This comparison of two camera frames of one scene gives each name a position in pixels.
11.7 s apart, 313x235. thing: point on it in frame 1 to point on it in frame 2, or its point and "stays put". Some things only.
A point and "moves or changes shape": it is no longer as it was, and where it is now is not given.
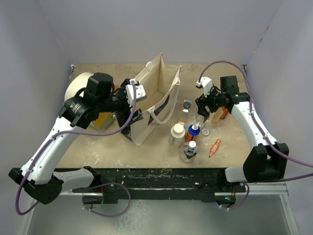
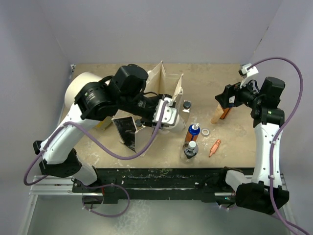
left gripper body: (120, 103) to (143, 107)
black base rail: (209, 184) stays put
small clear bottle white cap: (190, 149) stays put
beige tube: (216, 115) stays put
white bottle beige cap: (177, 132) moves or changes shape
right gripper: (201, 103) to (230, 90)
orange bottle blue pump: (192, 134) stays put
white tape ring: (205, 129) stays put
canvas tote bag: (159, 82) moves or changes shape
